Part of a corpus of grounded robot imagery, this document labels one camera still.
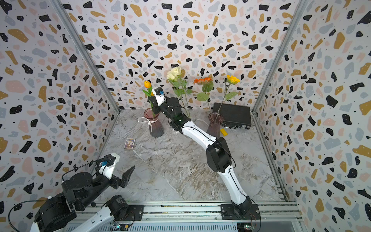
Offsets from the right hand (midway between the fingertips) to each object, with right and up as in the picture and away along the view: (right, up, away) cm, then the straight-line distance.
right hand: (149, 97), depth 78 cm
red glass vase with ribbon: (-2, -19, +20) cm, 27 cm away
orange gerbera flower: (+32, +8, +7) cm, 34 cm away
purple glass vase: (+38, -12, +15) cm, 42 cm away
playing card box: (-21, -28, +21) cm, 41 cm away
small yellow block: (+46, -21, +28) cm, 58 cm away
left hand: (-5, -31, -16) cm, 35 cm away
